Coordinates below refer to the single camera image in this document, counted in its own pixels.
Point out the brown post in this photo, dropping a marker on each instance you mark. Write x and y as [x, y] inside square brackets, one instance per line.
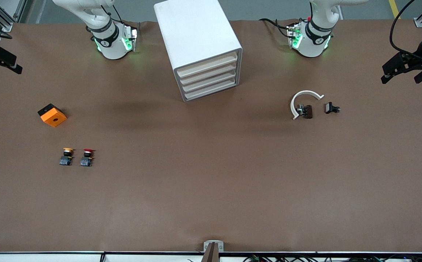
[210, 254]

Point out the brown table cover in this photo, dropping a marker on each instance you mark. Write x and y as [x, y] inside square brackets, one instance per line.
[196, 182]

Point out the yellow push button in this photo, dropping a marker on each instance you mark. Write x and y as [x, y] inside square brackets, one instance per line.
[66, 159]

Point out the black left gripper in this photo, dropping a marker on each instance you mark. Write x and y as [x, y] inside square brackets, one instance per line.
[421, 53]

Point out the grey metal bracket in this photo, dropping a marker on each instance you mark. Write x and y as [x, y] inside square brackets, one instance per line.
[206, 244]

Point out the red push button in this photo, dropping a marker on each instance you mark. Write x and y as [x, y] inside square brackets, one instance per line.
[86, 160]

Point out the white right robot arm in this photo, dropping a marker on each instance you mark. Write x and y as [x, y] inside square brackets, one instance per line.
[112, 45]

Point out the white curved plastic part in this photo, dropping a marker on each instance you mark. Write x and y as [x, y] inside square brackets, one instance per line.
[294, 102]

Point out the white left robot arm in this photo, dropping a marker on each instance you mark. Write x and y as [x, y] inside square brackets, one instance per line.
[311, 43]

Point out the brown black electrical component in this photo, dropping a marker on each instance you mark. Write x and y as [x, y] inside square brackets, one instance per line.
[307, 111]

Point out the small black component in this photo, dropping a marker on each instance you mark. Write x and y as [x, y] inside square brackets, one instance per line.
[329, 107]

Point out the orange box with hole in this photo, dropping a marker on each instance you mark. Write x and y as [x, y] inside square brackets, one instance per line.
[54, 118]

